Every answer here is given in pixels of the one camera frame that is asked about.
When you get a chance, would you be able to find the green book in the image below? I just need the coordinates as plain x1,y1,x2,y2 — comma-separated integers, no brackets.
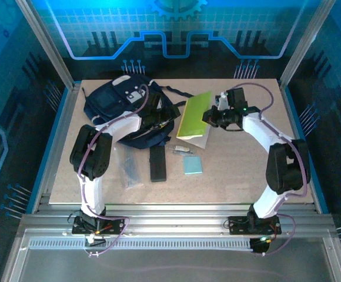
175,90,213,150

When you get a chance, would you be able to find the light blue notepad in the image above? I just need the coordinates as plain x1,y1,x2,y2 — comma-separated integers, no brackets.
183,155,203,176

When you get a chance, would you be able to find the navy blue backpack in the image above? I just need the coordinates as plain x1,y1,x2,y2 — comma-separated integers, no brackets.
82,73,195,150

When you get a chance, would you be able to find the clear plastic ruler bag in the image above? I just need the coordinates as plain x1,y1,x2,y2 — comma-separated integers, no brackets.
116,146,144,189

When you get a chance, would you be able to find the black pencil case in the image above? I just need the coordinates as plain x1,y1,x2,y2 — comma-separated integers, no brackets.
149,146,168,183

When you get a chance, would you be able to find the small clear stationery packet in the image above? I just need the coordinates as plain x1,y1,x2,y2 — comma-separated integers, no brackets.
169,145,196,155

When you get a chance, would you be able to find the aluminium table side rail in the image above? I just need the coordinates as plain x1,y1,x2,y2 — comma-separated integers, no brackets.
32,83,82,214
279,82,321,214

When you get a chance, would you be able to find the aluminium frame post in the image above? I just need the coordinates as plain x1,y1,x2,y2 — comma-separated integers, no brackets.
279,0,337,89
14,0,77,90

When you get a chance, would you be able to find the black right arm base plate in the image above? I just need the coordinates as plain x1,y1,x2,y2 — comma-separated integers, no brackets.
228,216,282,236

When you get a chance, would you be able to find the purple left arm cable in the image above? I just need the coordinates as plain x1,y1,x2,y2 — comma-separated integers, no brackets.
75,84,151,259

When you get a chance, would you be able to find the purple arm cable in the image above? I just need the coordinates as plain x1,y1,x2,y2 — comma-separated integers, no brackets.
75,84,151,259
236,83,309,257

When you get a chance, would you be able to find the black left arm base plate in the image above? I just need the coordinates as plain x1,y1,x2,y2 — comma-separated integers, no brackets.
72,216,123,236

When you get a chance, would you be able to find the slotted grey cable duct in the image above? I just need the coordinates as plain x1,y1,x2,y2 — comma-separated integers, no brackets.
28,238,255,251

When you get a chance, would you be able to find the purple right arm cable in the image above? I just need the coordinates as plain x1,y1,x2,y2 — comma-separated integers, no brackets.
236,83,309,257

